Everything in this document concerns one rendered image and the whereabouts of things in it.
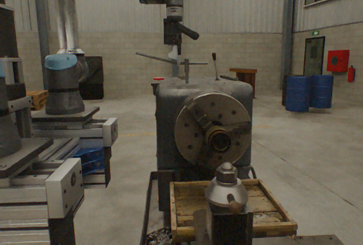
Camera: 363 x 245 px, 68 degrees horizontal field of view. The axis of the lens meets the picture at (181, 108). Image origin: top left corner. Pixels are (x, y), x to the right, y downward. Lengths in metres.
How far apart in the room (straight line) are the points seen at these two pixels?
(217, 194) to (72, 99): 0.80
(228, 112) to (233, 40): 10.74
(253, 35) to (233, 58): 1.29
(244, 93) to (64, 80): 0.76
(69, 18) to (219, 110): 0.74
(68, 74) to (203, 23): 10.52
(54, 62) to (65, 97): 0.14
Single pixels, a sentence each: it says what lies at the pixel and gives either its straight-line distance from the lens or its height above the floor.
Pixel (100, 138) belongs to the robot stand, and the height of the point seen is 1.06.
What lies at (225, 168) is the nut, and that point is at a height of 1.18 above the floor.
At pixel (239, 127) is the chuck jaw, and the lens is 1.05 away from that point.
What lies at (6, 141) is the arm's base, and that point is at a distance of 0.72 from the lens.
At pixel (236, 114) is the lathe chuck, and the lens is 1.09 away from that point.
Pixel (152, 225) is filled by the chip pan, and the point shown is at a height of 0.54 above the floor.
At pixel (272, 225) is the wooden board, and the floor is 0.90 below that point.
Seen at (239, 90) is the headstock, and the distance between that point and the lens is 1.25.
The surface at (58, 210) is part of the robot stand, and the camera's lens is 0.68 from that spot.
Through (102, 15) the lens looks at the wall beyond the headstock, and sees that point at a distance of 11.19.
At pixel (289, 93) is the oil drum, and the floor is 0.45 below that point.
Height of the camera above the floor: 1.37
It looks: 10 degrees down
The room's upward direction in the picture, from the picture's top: 1 degrees counter-clockwise
